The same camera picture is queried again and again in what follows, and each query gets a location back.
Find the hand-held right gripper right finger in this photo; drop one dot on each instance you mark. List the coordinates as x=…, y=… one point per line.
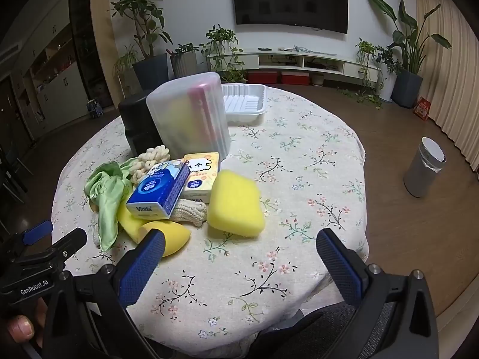
x=338, y=269

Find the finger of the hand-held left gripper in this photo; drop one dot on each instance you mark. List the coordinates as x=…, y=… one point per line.
x=71, y=241
x=37, y=230

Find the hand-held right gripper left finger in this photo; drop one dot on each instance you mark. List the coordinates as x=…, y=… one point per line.
x=144, y=265

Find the yellow teardrop makeup sponge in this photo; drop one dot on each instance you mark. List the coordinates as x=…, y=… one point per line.
x=176, y=235

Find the green leafy vegetable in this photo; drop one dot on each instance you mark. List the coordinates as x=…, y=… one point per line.
x=106, y=198

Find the yellow tissue pack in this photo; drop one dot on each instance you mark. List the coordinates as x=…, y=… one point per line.
x=200, y=179

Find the yellow rectangular sponge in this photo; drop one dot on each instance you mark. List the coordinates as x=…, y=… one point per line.
x=235, y=205

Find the translucent plastic container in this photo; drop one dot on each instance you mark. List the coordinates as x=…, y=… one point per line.
x=179, y=119

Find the white plastic tray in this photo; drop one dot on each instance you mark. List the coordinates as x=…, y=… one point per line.
x=243, y=101

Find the person's left hand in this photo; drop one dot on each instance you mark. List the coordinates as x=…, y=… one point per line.
x=20, y=327

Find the dark dining chair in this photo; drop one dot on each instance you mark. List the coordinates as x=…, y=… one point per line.
x=11, y=172

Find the grey trash can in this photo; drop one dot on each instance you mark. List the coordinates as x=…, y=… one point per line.
x=423, y=172

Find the black round container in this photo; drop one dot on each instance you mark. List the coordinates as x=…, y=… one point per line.
x=136, y=127

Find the small blue toy cart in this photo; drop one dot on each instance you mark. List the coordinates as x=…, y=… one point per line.
x=94, y=109

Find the red paper bag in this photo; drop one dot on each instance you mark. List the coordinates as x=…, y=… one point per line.
x=421, y=109

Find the thin-leaved small plant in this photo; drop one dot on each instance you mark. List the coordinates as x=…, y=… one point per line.
x=125, y=63

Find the tall plant in blue pot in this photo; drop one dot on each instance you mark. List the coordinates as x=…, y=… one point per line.
x=149, y=71

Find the small pot under cabinet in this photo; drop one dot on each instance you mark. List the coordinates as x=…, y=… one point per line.
x=318, y=79

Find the red storage box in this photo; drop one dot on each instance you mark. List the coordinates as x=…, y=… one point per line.
x=262, y=77
x=295, y=78

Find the large-leaved plant in blue pot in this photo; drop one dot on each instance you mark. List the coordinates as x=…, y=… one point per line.
x=409, y=86

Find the plant in grey ribbed pot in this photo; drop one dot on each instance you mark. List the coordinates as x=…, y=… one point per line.
x=184, y=63

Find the white television cabinet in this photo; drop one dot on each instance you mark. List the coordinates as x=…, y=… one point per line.
x=299, y=58

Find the bushy plant in white pot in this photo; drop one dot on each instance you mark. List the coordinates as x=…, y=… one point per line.
x=387, y=60

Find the beige curtain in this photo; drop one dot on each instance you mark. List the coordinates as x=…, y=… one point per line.
x=452, y=74

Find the trailing green plant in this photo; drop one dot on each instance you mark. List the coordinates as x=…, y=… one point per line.
x=222, y=45

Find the wall-mounted television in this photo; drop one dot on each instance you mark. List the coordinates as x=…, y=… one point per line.
x=288, y=0

